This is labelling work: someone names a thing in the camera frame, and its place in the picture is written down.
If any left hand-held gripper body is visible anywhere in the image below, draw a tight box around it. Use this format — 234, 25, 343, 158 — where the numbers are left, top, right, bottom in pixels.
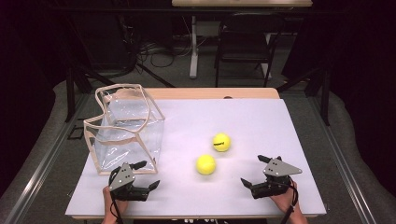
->
107, 161, 151, 203

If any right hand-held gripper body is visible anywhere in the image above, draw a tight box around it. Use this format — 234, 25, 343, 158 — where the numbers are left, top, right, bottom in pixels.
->
250, 157, 304, 200

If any transparent bag with beige trim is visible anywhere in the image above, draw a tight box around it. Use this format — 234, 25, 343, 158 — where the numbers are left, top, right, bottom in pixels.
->
83, 83, 166, 175

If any yellow tennis ball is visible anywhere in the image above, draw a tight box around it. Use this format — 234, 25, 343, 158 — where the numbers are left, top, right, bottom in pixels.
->
212, 133, 232, 153
195, 154, 217, 175

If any person's left hand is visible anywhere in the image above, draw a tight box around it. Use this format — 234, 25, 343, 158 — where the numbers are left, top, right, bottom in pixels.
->
102, 186, 129, 220

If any person's right hand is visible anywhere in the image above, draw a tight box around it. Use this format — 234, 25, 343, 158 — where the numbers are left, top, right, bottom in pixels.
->
270, 181, 302, 217

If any wooden table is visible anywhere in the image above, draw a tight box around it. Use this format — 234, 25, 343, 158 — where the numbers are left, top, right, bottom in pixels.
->
64, 87, 327, 220

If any black metal stand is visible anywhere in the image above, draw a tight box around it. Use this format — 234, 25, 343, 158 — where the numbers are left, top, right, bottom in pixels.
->
276, 66, 332, 127
64, 63, 108, 123

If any black stand leg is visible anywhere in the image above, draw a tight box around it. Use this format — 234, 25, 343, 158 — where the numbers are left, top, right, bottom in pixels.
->
136, 63, 176, 89

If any black chair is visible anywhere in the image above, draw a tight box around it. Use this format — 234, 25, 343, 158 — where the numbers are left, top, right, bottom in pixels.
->
214, 12, 286, 89

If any black curtain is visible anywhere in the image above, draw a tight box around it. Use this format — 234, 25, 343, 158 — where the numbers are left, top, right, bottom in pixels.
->
0, 0, 64, 190
326, 0, 396, 197

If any white-legged background table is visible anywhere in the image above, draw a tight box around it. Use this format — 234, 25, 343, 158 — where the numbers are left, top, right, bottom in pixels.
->
171, 0, 313, 80

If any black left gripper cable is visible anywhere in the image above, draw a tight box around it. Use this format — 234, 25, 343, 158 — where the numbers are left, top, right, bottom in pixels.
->
110, 190, 124, 224

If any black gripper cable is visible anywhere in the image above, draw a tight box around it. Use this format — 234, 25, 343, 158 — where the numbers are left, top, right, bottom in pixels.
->
279, 178, 299, 224
110, 190, 124, 224

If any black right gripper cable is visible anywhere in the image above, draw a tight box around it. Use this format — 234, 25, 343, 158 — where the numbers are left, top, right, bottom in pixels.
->
279, 178, 299, 224

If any aluminium floor rail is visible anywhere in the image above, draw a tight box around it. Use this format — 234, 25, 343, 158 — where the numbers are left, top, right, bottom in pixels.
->
306, 92, 378, 224
0, 92, 92, 224

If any tangle of floor cables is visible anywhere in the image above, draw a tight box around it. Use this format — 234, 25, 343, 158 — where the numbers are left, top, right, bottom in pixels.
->
136, 38, 194, 69

